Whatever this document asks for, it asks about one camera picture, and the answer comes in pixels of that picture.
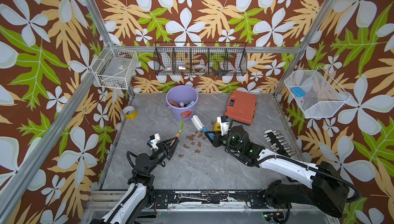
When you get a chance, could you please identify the yellow tape roll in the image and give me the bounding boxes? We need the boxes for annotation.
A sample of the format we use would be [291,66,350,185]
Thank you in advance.
[122,106,137,120]

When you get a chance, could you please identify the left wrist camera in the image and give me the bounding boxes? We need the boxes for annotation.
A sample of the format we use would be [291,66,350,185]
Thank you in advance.
[147,133,161,150]

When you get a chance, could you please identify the white wire basket left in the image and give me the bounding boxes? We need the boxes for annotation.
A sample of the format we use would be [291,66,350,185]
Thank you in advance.
[91,43,139,90]

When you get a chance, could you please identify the black wire basket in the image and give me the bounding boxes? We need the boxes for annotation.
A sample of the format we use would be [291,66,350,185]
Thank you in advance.
[152,42,248,76]

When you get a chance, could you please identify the purple plastic bucket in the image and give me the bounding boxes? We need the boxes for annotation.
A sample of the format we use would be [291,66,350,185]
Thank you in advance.
[166,85,199,121]

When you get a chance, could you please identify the blue item in basket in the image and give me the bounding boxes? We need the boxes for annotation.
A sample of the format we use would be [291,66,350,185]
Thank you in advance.
[291,86,306,98]

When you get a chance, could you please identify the white wire basket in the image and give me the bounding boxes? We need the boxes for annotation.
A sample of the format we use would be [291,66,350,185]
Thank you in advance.
[91,43,139,90]
[284,67,350,119]

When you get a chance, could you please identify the red plastic tool case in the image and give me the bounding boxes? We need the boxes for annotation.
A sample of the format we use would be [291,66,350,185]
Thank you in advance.
[225,90,257,125]

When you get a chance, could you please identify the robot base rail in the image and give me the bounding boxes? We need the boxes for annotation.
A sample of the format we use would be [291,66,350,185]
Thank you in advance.
[87,189,291,210]

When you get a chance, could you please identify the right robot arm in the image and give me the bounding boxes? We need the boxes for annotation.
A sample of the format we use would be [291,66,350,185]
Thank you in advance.
[203,125,362,218]

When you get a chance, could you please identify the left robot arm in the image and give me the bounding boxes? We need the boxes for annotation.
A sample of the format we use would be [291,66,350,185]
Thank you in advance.
[91,133,181,224]

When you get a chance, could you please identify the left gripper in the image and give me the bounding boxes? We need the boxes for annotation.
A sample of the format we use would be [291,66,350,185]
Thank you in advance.
[147,137,177,175]

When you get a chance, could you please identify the green trowel wooden handle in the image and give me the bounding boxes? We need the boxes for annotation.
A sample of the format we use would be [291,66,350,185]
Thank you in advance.
[169,100,180,108]
[170,117,184,147]

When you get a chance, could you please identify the white wire basket right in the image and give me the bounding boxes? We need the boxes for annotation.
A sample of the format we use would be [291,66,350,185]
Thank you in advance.
[284,67,350,119]

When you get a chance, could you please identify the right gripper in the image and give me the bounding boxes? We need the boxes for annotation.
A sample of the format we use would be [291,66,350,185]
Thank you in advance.
[204,131,243,155]

